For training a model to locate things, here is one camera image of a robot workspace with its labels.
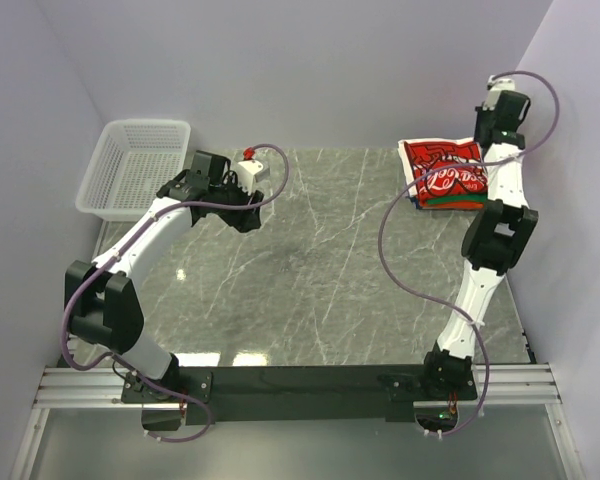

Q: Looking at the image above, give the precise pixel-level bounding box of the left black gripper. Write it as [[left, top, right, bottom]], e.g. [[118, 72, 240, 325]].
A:
[[210, 173, 264, 233]]

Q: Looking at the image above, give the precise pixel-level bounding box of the white t shirt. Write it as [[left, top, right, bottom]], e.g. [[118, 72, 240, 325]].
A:
[[398, 137, 488, 204]]

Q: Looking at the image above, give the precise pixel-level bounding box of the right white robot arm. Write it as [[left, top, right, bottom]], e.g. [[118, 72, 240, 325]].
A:
[[418, 90, 539, 399]]

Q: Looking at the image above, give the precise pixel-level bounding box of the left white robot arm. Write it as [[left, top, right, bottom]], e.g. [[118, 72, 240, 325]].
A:
[[63, 148, 268, 402]]

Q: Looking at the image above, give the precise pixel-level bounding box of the green folded t shirt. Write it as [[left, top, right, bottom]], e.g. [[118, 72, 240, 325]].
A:
[[426, 194, 487, 204]]

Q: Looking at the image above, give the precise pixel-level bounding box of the orange folded t shirt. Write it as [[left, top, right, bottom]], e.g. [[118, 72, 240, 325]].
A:
[[419, 201, 484, 211]]

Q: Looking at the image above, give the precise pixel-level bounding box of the white plastic basket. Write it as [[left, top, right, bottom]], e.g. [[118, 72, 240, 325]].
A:
[[75, 119, 191, 222]]

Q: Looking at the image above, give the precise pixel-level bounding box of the black base beam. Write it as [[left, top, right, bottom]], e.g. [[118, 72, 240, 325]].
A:
[[121, 365, 478, 431]]

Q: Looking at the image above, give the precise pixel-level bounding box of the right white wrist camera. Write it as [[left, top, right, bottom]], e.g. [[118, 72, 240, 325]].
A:
[[481, 75, 508, 111]]

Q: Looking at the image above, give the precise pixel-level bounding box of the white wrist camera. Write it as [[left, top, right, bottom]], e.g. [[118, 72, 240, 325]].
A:
[[233, 147, 270, 195], [481, 75, 508, 111]]

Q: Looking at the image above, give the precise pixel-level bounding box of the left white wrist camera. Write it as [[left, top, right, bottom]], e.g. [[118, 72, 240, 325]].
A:
[[233, 147, 270, 195]]

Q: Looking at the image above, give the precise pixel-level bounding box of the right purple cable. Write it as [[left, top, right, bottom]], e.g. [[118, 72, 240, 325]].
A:
[[378, 70, 561, 439]]

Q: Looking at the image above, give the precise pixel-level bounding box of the purple cable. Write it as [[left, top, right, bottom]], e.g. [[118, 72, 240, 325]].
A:
[[60, 143, 291, 442], [378, 70, 561, 439]]

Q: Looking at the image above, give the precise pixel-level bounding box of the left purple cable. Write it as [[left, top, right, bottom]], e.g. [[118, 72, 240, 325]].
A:
[[60, 143, 291, 442]]

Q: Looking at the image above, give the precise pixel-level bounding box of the aluminium frame rail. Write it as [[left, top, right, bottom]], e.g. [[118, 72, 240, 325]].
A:
[[9, 219, 146, 480]]

